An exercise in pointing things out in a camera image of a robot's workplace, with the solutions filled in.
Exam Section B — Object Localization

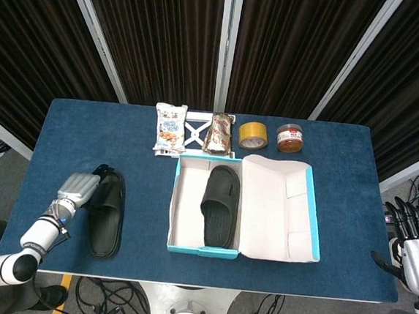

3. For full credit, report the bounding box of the white plastic rack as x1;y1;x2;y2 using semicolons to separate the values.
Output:
153;108;241;165

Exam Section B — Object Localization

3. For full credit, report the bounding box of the light blue shoe box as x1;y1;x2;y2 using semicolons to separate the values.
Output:
165;146;331;266

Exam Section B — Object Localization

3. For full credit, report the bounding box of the black rubber slipper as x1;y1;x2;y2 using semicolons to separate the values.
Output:
197;162;243;249
82;166;128;261

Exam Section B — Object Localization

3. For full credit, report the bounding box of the white frame rail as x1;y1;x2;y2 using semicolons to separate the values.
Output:
0;108;38;161
378;142;419;197

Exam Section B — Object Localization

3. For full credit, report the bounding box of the yellow floor tape strip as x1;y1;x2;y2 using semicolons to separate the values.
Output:
50;274;74;314

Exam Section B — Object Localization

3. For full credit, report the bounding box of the white snack bag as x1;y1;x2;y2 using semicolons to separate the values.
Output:
151;102;191;154

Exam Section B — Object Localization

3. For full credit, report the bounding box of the dark brown curtain panel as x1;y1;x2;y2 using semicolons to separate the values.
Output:
0;0;135;157
69;0;226;113
224;0;388;127
312;0;419;184

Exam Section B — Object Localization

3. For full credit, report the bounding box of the black person shoe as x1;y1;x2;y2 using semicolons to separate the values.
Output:
32;283;69;313

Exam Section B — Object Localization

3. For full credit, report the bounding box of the yellow tape roll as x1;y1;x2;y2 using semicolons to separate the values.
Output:
236;121;271;152

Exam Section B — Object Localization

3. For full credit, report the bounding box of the grey trouser leg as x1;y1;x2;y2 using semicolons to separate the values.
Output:
1;278;53;314

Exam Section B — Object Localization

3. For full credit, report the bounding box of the white frame post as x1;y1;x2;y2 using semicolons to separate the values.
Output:
213;0;245;114
307;0;406;128
52;0;138;105

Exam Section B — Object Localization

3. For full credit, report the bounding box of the white black sneaker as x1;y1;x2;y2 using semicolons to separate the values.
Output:
390;237;408;263

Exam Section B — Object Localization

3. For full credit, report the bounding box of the red lid sauce jar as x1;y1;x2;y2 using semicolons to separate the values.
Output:
275;122;307;155

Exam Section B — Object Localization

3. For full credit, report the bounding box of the black floor cable bundle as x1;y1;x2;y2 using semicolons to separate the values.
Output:
72;275;155;314

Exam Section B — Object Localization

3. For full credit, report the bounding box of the brown snack bag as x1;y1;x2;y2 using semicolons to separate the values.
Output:
202;111;235;155

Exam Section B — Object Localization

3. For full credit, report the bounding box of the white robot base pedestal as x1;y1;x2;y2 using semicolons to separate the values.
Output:
136;281;243;314

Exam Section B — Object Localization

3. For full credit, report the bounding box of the blue table mat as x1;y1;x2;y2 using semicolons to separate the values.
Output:
0;93;414;305

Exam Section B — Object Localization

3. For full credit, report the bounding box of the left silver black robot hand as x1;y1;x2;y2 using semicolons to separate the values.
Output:
55;160;113;214

